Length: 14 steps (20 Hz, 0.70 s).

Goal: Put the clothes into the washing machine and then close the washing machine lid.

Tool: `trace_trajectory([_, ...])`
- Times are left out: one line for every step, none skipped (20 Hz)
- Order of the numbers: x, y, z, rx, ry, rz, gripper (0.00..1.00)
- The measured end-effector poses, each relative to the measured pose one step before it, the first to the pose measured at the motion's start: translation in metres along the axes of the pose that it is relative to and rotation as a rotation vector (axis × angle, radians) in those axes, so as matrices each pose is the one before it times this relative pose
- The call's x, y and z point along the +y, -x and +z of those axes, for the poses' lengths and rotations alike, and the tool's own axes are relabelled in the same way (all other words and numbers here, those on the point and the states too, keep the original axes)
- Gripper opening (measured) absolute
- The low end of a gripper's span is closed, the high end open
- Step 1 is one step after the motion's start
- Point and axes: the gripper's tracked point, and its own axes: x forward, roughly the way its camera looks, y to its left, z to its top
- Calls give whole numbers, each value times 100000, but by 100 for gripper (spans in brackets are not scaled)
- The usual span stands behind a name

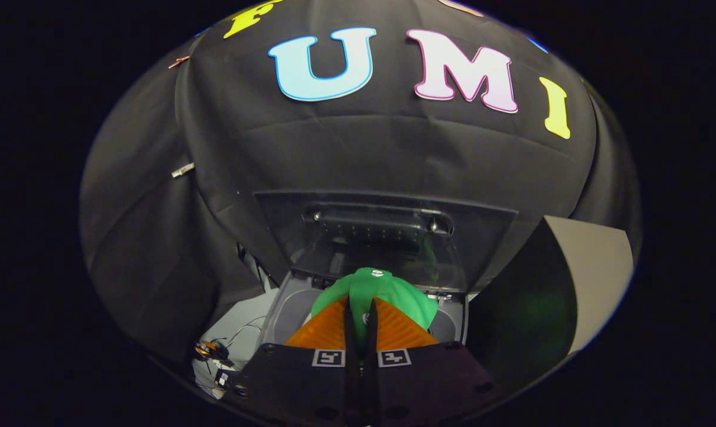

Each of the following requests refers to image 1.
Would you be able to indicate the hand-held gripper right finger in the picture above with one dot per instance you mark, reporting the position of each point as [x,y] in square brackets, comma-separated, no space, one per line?
[417,385]

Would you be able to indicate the red clip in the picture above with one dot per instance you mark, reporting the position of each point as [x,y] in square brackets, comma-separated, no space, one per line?
[178,61]

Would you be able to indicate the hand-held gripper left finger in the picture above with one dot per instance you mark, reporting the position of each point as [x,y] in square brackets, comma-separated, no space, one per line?
[310,385]

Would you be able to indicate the silver clip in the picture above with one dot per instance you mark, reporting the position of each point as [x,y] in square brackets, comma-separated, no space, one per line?
[182,170]

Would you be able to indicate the green polo shirt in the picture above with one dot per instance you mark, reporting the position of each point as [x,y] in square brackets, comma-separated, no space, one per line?
[405,302]

